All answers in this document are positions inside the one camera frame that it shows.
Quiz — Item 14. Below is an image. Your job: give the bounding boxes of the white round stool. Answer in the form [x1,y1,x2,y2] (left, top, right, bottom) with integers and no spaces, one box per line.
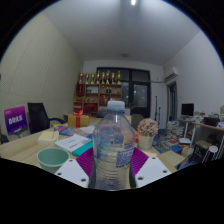
[199,145,219,164]

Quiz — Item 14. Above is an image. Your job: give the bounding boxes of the thick pale yellow notepad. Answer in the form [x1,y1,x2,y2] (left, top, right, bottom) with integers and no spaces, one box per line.
[37,129,60,145]

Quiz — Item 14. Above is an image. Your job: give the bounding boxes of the yellow gift box red ribbon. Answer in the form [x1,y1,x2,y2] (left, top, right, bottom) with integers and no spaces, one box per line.
[67,109,90,129]

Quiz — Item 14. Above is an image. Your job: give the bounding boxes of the pale green cup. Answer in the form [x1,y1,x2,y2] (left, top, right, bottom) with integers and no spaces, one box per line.
[36,147,71,175]

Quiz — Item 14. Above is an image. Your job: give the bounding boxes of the grey office chair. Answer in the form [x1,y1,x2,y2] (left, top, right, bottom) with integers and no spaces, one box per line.
[130,112,146,131]

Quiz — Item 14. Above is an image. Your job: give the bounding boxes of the white printed booklet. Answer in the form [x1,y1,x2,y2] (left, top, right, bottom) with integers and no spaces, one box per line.
[54,133,92,153]

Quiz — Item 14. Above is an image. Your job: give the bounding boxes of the clear plastic water bottle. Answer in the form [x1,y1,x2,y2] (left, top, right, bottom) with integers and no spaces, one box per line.
[88,100,137,192]

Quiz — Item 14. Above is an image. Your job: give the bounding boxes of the blue printed book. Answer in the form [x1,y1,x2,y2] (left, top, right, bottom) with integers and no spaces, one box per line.
[54,125,76,137]

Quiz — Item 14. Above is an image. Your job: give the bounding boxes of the purple sign board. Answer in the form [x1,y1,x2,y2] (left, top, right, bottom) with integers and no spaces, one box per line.
[3,105,29,136]

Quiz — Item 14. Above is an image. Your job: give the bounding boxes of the pile of books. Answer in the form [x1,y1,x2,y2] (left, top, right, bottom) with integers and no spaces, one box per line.
[159,120,193,153]

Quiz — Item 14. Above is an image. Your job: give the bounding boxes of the black computer monitor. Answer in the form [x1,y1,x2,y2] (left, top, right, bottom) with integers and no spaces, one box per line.
[181,102,195,117]

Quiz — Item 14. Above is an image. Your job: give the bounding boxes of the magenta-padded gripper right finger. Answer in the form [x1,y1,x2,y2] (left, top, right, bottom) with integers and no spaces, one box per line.
[130,146,173,189]

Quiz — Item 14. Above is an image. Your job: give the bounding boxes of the pink flowers in white pot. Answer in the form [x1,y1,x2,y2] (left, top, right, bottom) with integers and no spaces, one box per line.
[136,117,160,150]

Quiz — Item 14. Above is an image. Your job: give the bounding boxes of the wooden shelf unit with trophies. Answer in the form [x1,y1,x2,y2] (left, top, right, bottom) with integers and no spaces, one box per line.
[73,70,124,116]

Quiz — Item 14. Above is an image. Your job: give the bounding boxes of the white air conditioner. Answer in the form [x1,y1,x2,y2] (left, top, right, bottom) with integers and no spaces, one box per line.
[163,66,179,82]

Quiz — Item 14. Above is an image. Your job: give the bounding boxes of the teal book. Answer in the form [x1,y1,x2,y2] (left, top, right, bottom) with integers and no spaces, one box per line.
[71,139,95,158]

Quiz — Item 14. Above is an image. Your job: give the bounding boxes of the black office chair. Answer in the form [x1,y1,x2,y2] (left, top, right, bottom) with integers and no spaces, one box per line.
[27,102,67,135]

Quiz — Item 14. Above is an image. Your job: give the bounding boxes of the brown wooden stool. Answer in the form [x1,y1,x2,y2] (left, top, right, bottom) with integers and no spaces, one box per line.
[191,139,211,163]

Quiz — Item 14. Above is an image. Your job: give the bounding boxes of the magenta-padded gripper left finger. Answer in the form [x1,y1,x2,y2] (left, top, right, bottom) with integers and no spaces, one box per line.
[54,147,95,189]

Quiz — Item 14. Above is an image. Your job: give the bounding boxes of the black tripod stand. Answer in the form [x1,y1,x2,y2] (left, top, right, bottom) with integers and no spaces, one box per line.
[153,95,162,121]

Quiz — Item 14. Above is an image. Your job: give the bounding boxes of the cluttered wooden side desk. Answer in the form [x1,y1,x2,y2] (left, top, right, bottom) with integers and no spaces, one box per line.
[179,105,224,161]

